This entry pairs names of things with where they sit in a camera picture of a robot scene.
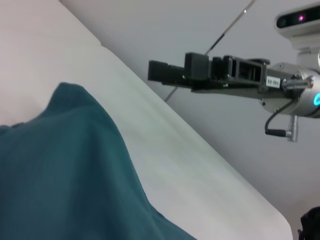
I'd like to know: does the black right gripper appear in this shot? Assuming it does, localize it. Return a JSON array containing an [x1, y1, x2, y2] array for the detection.
[[183, 51, 302, 101]]

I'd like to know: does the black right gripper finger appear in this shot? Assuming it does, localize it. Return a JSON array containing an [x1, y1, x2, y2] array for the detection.
[[147, 59, 194, 89]]

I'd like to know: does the teal FREE print T-shirt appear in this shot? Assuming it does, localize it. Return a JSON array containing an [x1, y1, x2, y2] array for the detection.
[[0, 82, 199, 240]]

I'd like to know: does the silver right arm cable connector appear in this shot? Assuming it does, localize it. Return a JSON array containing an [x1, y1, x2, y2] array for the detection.
[[281, 76, 315, 92]]

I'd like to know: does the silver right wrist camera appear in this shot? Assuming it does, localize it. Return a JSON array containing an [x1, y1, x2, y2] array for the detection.
[[274, 3, 320, 64]]

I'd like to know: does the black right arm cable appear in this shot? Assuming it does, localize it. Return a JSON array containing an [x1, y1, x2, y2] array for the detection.
[[264, 99, 300, 144]]

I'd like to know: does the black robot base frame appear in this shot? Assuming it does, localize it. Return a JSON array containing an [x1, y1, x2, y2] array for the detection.
[[296, 205, 320, 240]]

